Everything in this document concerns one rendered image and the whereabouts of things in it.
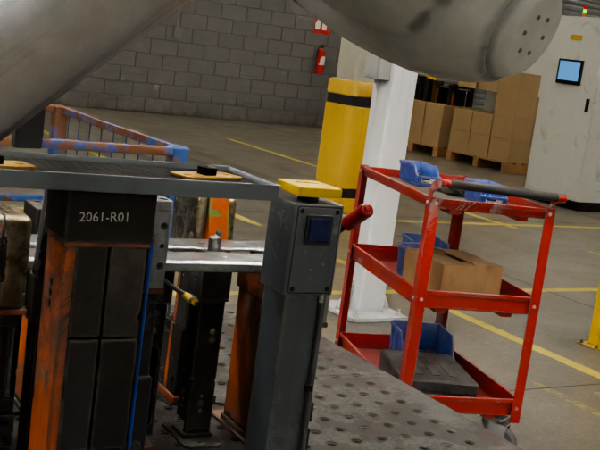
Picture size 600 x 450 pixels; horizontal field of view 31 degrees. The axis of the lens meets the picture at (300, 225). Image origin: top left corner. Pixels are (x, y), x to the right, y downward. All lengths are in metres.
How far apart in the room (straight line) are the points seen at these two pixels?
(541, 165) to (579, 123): 0.68
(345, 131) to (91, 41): 7.96
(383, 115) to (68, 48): 4.84
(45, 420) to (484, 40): 0.75
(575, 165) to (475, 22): 10.91
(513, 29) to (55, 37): 0.26
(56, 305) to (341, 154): 7.37
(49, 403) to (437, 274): 2.48
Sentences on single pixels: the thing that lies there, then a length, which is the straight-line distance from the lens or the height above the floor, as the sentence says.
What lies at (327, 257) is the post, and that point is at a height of 1.08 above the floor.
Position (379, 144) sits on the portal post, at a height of 0.89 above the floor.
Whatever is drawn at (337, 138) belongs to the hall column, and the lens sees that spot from 8.53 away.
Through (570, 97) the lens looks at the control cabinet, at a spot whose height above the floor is 1.16.
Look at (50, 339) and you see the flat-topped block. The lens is 1.20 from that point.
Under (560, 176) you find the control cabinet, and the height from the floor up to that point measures 0.32.
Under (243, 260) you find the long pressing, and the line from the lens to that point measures 1.57.
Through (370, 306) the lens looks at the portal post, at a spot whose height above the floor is 0.05.
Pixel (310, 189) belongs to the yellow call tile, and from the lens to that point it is 1.26.
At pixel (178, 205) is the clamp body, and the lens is 1.83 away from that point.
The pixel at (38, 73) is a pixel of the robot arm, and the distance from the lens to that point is 0.54.
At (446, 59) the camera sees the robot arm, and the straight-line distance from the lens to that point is 0.65.
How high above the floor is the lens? 1.32
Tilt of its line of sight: 10 degrees down
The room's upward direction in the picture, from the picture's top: 8 degrees clockwise
